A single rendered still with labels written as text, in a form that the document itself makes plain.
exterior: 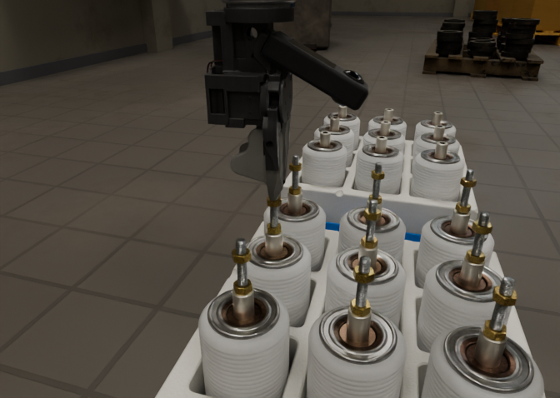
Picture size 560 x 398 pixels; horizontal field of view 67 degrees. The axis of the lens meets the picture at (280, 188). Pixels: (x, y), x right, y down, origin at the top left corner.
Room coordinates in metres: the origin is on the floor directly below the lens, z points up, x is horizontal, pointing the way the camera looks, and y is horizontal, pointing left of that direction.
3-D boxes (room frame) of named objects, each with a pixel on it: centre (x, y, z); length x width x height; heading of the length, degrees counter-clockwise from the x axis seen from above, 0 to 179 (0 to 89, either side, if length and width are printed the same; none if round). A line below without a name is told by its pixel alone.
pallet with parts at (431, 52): (3.50, -1.58, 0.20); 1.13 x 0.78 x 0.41; 156
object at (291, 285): (0.46, 0.01, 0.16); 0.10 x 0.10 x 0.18
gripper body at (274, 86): (0.47, 0.03, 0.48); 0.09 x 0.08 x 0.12; 80
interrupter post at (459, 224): (0.51, -0.25, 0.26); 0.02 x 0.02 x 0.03
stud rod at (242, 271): (0.35, 0.04, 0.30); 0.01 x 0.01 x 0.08
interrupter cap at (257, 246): (0.46, 0.01, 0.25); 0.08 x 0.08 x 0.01
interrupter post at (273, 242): (0.46, 0.01, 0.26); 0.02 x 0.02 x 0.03
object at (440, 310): (0.40, -0.22, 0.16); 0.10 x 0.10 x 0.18
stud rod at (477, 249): (0.40, -0.22, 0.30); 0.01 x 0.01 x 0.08
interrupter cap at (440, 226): (0.51, -0.25, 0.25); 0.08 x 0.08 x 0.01
